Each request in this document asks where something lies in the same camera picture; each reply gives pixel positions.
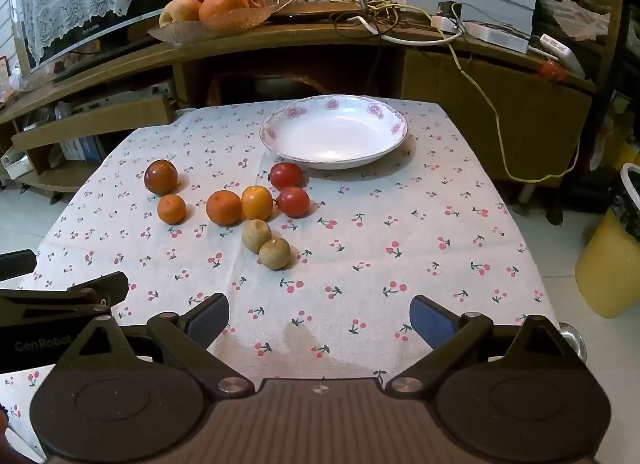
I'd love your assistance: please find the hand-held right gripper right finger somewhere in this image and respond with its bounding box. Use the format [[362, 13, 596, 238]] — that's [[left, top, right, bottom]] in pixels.
[[386, 295, 588, 396]]

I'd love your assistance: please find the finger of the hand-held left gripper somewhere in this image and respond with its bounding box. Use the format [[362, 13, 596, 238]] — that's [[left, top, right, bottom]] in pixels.
[[0, 271, 130, 318], [0, 249, 37, 281]]

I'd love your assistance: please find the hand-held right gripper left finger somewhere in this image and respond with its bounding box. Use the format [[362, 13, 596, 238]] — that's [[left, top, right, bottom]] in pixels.
[[57, 293, 256, 396]]

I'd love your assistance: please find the pale brown round fruit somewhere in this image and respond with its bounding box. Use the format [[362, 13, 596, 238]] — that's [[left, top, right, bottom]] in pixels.
[[242, 219, 273, 254]]

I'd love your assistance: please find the small orange tangerine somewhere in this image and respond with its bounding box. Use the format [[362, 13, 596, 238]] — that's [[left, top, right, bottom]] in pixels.
[[157, 194, 187, 225]]

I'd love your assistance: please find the large dark red tomato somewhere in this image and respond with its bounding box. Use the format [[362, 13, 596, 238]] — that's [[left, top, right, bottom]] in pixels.
[[144, 159, 179, 196]]

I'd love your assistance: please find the small red tomato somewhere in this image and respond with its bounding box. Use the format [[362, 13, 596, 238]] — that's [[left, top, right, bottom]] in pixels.
[[276, 186, 311, 218], [269, 162, 306, 190]]

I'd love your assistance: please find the white floral-rimmed plate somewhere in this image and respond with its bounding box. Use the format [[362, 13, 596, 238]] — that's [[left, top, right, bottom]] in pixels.
[[259, 94, 408, 170]]

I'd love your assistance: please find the cherry-printed white tablecloth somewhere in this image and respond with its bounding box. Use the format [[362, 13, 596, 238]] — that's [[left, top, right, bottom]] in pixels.
[[0, 97, 561, 464]]

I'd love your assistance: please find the blue and white box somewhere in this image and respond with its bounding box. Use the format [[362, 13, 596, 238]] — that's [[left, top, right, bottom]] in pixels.
[[59, 139, 102, 161]]

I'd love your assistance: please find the yellow bucket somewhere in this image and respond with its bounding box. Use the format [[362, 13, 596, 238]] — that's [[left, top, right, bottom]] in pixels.
[[575, 163, 640, 320]]

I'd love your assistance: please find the wooden television cabinet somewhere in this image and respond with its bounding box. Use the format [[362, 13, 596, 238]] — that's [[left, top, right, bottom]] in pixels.
[[0, 19, 601, 195]]

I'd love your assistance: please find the black bin bag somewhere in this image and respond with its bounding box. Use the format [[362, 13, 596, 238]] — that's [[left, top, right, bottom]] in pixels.
[[612, 169, 640, 245]]

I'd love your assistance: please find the curved television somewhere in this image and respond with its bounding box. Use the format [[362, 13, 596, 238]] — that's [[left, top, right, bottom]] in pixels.
[[10, 0, 201, 81]]

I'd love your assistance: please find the small red-orange ball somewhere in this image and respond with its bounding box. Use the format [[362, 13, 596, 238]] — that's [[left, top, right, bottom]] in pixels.
[[539, 60, 566, 82]]

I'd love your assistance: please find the yellow apple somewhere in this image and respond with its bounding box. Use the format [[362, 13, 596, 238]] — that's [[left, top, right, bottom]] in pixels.
[[159, 0, 202, 28]]

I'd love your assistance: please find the white power strip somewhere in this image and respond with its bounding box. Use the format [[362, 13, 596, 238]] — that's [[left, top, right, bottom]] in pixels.
[[462, 19, 531, 54]]

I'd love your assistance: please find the glass fruit tray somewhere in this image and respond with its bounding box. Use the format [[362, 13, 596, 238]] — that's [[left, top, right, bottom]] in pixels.
[[147, 3, 283, 48]]

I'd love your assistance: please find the white handheld device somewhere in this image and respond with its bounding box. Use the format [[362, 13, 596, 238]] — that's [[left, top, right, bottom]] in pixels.
[[539, 33, 587, 78]]

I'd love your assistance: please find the white crumpled cloth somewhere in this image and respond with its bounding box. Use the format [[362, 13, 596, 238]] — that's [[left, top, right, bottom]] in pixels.
[[542, 0, 612, 41]]

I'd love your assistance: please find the yellow cable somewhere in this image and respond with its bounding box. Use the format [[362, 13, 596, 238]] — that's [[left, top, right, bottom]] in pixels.
[[390, 0, 582, 181]]

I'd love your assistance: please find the white cable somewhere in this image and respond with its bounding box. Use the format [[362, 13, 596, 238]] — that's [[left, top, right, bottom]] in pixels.
[[349, 14, 463, 46]]

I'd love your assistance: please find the black cable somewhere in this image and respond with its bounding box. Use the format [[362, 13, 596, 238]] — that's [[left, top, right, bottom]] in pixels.
[[327, 0, 443, 40]]

